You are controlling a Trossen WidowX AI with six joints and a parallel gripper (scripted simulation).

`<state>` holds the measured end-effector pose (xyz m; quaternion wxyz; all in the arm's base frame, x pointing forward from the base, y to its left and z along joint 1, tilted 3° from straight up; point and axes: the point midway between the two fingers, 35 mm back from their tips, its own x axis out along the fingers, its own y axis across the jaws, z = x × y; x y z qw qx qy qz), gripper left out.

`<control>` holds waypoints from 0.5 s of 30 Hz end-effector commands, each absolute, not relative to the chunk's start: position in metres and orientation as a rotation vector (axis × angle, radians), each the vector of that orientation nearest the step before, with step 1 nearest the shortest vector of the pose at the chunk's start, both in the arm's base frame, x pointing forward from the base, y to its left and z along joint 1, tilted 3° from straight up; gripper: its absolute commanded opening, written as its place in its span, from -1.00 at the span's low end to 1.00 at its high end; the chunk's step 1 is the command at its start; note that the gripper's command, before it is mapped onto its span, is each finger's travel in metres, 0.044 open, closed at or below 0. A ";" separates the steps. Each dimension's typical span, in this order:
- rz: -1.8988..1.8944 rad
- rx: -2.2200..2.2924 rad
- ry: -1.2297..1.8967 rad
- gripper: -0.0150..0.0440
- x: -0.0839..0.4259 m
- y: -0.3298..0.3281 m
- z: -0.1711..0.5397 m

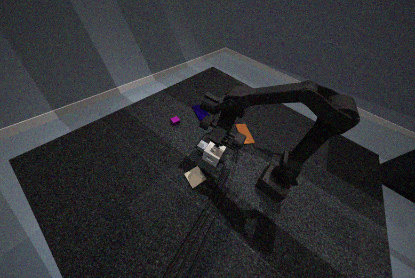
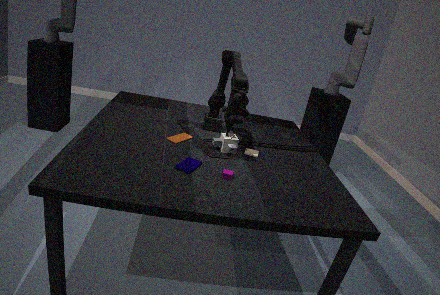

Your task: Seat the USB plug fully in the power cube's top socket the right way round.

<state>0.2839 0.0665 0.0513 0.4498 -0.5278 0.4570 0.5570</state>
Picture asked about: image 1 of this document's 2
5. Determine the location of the small purple block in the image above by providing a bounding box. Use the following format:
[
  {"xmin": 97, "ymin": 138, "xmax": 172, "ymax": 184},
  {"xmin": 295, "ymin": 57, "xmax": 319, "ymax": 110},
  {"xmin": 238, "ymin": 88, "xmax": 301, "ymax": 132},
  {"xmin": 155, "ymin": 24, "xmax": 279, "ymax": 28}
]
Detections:
[{"xmin": 170, "ymin": 116, "xmax": 180, "ymax": 126}]

